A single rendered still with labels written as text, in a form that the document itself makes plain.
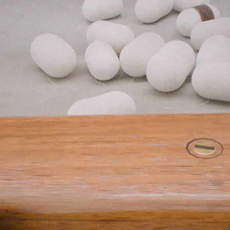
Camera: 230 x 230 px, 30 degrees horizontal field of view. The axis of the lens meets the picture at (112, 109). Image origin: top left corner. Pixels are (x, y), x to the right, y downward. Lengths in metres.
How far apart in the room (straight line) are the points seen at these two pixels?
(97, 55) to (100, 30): 0.04
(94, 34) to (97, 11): 0.07
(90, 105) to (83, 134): 0.04
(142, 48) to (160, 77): 0.03
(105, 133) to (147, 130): 0.02
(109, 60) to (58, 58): 0.03
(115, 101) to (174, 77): 0.04
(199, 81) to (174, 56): 0.02
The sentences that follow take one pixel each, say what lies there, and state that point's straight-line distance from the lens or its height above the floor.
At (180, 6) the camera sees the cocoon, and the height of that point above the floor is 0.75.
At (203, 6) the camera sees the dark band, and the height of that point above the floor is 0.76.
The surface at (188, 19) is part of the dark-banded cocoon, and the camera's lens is 0.31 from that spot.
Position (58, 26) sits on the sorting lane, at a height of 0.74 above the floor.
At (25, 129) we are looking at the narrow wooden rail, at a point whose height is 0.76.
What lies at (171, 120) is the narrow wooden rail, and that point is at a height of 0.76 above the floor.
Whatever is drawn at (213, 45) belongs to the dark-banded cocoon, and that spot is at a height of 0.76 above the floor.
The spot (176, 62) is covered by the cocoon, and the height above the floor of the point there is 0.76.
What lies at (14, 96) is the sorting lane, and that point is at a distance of 0.25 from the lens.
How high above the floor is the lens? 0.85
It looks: 29 degrees down
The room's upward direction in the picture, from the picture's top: 4 degrees counter-clockwise
